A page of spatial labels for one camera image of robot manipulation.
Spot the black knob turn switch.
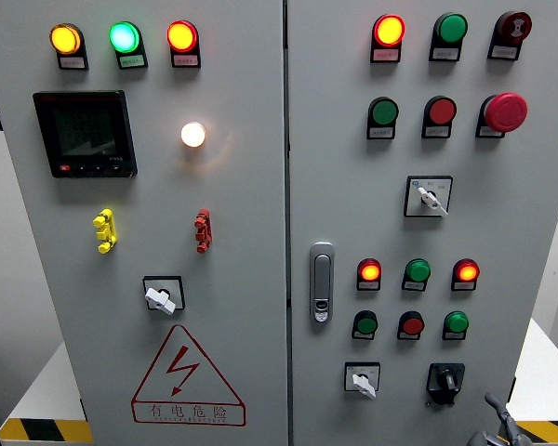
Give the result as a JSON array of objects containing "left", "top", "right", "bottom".
[{"left": 425, "top": 362, "right": 466, "bottom": 408}]

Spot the black yellow striped tape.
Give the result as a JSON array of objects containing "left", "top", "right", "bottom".
[
  {"left": 0, "top": 419, "right": 94, "bottom": 445},
  {"left": 496, "top": 420, "right": 558, "bottom": 445}
]

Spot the small green domed button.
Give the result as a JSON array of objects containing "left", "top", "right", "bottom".
[{"left": 443, "top": 310, "right": 471, "bottom": 335}]

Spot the small red push button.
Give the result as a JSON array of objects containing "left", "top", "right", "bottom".
[{"left": 398, "top": 310, "right": 426, "bottom": 335}]

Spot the small red round lamp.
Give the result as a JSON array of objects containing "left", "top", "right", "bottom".
[
  {"left": 452, "top": 257, "right": 481, "bottom": 283},
  {"left": 357, "top": 257, "right": 383, "bottom": 283}
]

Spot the small green push button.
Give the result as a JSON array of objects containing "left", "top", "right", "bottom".
[{"left": 352, "top": 309, "right": 379, "bottom": 335}]

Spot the small green round lamp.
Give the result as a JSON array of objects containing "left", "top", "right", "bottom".
[{"left": 404, "top": 257, "right": 432, "bottom": 283}]

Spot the pale grey door with lock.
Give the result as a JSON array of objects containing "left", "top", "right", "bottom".
[{"left": 286, "top": 0, "right": 558, "bottom": 446}]

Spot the silver door lock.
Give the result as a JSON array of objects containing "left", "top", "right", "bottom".
[{"left": 309, "top": 241, "right": 336, "bottom": 324}]

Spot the large red stop button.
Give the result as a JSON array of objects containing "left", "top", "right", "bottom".
[{"left": 483, "top": 91, "right": 529, "bottom": 134}]

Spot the red warning triangle sticker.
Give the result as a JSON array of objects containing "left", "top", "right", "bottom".
[{"left": 130, "top": 323, "right": 247, "bottom": 427}]

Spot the large red push button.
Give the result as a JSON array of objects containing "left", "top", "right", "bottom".
[{"left": 423, "top": 95, "right": 458, "bottom": 126}]

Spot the large green push button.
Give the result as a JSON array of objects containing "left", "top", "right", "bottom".
[{"left": 368, "top": 96, "right": 400, "bottom": 127}]

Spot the pale grey cabinet door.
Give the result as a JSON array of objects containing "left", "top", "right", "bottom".
[{"left": 0, "top": 0, "right": 289, "bottom": 446}]

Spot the dark red round buzzer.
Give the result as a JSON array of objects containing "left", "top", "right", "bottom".
[{"left": 495, "top": 10, "right": 533, "bottom": 46}]

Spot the large dark green lamp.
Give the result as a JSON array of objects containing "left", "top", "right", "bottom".
[{"left": 432, "top": 12, "right": 469, "bottom": 46}]

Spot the large red round lamp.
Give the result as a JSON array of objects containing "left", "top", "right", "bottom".
[
  {"left": 372, "top": 13, "right": 407, "bottom": 48},
  {"left": 166, "top": 20, "right": 200, "bottom": 55}
]

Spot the white round lamp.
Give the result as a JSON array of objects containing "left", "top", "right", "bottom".
[{"left": 179, "top": 121, "right": 207, "bottom": 149}]

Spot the black display meter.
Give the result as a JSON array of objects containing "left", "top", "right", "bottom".
[{"left": 33, "top": 89, "right": 139, "bottom": 179}]

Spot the large green lit lamp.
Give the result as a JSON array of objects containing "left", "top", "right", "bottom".
[{"left": 109, "top": 20, "right": 143, "bottom": 54}]

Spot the large yellow round lamp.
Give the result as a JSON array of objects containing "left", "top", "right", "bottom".
[{"left": 49, "top": 22, "right": 84, "bottom": 57}]

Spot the small white handle turn switch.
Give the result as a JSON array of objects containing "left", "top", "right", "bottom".
[{"left": 343, "top": 361, "right": 381, "bottom": 400}]

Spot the large white handle turn switch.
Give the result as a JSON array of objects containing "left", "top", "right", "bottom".
[{"left": 403, "top": 175, "right": 454, "bottom": 219}]

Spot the small red handle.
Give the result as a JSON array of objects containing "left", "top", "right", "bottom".
[{"left": 193, "top": 208, "right": 213, "bottom": 255}]

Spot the small yellow handle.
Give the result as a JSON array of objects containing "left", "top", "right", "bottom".
[{"left": 92, "top": 208, "right": 118, "bottom": 255}]

